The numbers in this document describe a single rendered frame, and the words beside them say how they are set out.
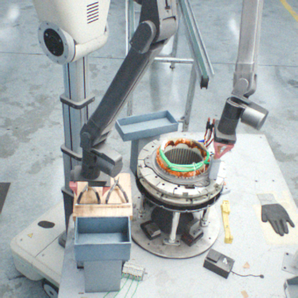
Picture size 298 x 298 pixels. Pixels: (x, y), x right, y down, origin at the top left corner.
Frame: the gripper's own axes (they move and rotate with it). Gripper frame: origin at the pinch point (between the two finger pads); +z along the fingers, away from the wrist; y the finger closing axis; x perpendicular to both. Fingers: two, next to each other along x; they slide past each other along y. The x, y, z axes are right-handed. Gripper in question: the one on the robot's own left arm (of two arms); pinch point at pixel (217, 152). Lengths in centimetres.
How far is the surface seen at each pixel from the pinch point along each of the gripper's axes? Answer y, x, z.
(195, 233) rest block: -2.7, -1.5, 37.3
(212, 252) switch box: -10.8, -7.9, 37.2
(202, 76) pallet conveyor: 139, -5, 39
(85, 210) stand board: -19.7, 38.8, 18.8
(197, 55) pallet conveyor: 169, -1, 38
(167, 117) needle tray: 44, 17, 18
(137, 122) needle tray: 37, 29, 19
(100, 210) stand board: -18.9, 34.1, 18.3
